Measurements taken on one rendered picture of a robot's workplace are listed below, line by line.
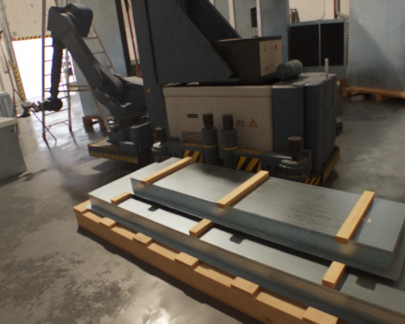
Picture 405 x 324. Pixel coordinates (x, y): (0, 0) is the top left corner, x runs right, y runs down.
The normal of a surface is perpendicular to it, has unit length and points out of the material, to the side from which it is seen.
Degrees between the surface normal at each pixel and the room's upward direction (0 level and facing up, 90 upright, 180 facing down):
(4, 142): 90
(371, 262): 90
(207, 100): 90
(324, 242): 90
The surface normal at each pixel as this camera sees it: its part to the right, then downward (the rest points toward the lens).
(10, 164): 0.81, 0.14
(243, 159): -0.54, 0.36
